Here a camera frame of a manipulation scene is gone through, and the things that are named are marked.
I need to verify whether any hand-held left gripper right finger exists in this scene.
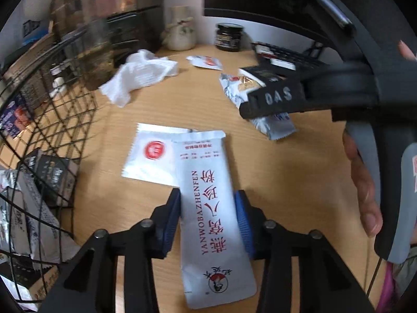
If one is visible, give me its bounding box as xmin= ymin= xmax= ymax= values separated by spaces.
xmin=234 ymin=190 xmax=375 ymax=313

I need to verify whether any person's grey jacket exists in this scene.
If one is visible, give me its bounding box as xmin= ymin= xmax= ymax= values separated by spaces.
xmin=393 ymin=261 xmax=417 ymax=300

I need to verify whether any crumpled white tissue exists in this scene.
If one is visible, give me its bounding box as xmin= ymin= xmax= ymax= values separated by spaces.
xmin=99 ymin=50 xmax=180 ymax=109

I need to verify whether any silver snack wrapper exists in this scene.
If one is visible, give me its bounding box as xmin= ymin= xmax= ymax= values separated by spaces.
xmin=219 ymin=73 xmax=298 ymax=141

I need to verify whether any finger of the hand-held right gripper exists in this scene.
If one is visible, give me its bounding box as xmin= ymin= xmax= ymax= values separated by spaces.
xmin=239 ymin=63 xmax=379 ymax=120

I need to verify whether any white square red-dot sachet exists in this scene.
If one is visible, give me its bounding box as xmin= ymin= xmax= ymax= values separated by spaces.
xmin=121 ymin=123 xmax=193 ymax=186

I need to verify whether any black wire basket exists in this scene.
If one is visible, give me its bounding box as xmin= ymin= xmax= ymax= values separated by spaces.
xmin=0 ymin=23 xmax=98 ymax=304

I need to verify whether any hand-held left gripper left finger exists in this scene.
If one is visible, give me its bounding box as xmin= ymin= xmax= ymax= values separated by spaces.
xmin=39 ymin=187 xmax=181 ymax=313

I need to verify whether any black keyboard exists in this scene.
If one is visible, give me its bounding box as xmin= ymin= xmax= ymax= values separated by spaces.
xmin=251 ymin=41 xmax=328 ymax=70

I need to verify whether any small white figurine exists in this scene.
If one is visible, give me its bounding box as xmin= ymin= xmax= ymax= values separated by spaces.
xmin=52 ymin=76 xmax=67 ymax=100

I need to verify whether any dark acrylic storage cabinet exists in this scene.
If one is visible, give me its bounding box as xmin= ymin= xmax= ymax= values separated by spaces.
xmin=49 ymin=0 xmax=163 ymax=82

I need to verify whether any person's right hand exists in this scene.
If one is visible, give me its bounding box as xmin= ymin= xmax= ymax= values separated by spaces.
xmin=342 ymin=134 xmax=384 ymax=238

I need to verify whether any brown box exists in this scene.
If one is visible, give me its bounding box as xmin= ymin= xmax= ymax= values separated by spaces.
xmin=3 ymin=34 xmax=66 ymax=82

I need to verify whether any small white red sachet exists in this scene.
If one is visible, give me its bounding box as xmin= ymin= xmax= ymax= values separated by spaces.
xmin=186 ymin=55 xmax=224 ymax=71

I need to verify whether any blue printed box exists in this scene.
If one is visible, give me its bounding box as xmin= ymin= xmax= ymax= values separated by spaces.
xmin=0 ymin=99 xmax=36 ymax=139

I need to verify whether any long white grey-printed packet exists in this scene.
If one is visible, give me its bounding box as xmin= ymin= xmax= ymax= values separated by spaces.
xmin=7 ymin=170 xmax=79 ymax=264

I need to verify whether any dark glass jar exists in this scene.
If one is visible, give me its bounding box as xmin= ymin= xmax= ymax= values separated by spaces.
xmin=215 ymin=23 xmax=245 ymax=52

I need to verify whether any long white red-lettered packet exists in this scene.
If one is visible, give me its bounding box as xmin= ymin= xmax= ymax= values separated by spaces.
xmin=172 ymin=130 xmax=258 ymax=310

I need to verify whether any cream ceramic vase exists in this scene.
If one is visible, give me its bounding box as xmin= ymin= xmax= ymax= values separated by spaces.
xmin=161 ymin=5 xmax=197 ymax=51

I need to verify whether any pink desk mat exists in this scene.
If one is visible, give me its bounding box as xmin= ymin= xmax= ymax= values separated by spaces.
xmin=378 ymin=261 xmax=400 ymax=313

